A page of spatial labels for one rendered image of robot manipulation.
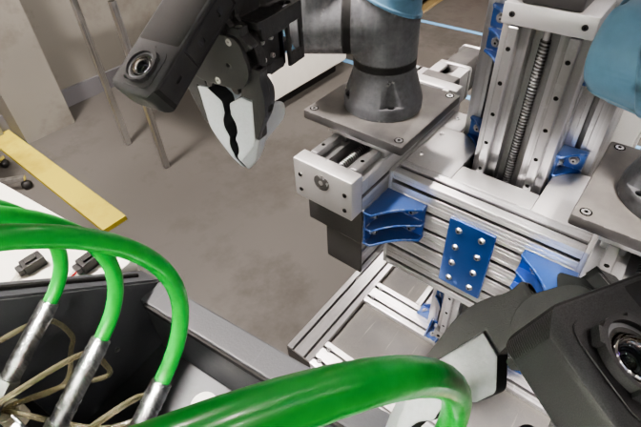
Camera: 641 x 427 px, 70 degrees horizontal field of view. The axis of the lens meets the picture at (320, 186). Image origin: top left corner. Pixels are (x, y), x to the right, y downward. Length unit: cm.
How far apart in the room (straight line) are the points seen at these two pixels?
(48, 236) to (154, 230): 199
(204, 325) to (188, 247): 147
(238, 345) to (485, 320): 44
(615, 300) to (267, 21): 30
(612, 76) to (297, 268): 169
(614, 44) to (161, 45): 31
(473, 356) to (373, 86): 64
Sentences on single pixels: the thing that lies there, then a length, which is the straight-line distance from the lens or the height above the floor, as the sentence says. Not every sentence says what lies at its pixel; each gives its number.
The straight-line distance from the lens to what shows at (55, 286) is 53.
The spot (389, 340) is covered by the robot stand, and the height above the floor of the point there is 21.
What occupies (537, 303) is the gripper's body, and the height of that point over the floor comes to 131.
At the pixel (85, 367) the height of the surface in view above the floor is 112.
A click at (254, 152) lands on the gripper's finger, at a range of 43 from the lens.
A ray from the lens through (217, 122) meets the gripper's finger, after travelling 44.
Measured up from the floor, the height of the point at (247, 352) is 95.
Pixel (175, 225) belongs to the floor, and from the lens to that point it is 226.
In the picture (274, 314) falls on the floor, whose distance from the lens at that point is 182.
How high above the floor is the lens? 149
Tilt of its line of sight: 40 degrees down
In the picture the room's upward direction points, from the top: 3 degrees counter-clockwise
